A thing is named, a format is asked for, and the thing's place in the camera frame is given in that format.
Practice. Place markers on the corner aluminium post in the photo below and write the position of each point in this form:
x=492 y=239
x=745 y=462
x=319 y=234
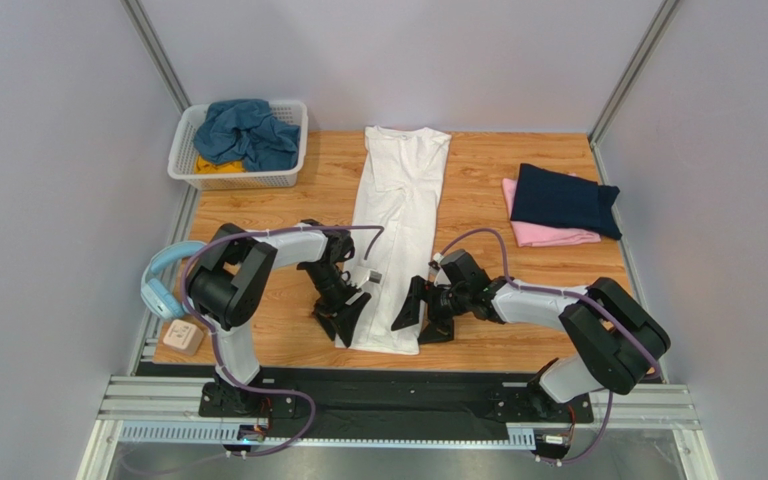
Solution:
x=656 y=29
x=143 y=26

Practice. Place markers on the yellow t-shirt in basket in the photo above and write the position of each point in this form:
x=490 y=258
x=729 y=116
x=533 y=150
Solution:
x=205 y=167

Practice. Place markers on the right corner aluminium post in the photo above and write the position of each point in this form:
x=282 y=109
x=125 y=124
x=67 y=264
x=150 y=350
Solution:
x=656 y=29

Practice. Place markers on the left corner aluminium post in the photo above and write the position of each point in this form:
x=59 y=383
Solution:
x=143 y=26

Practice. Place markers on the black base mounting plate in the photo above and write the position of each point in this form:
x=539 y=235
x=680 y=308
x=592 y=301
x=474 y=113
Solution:
x=348 y=404

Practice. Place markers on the light blue plastic object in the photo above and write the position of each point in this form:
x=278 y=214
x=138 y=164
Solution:
x=156 y=295

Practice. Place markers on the white t-shirt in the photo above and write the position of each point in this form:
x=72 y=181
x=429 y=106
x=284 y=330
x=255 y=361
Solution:
x=400 y=189

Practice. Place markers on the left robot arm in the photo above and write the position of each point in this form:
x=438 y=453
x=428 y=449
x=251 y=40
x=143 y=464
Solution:
x=225 y=284

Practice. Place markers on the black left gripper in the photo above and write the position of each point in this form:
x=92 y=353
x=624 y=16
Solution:
x=344 y=322

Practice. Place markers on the beige power strip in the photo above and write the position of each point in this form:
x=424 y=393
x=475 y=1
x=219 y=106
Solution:
x=183 y=337

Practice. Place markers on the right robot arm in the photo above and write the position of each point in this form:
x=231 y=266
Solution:
x=617 y=342

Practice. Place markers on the folded navy t-shirt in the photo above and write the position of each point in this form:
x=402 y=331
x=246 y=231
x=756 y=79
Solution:
x=558 y=200

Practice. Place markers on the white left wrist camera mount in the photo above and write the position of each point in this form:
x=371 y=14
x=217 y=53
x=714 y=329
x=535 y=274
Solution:
x=360 y=276

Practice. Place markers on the white plastic laundry basket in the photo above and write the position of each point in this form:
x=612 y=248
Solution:
x=183 y=153

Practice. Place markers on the crumpled blue t-shirt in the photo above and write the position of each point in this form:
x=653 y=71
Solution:
x=247 y=129

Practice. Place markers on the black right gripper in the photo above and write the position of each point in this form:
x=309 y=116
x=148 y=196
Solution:
x=428 y=310

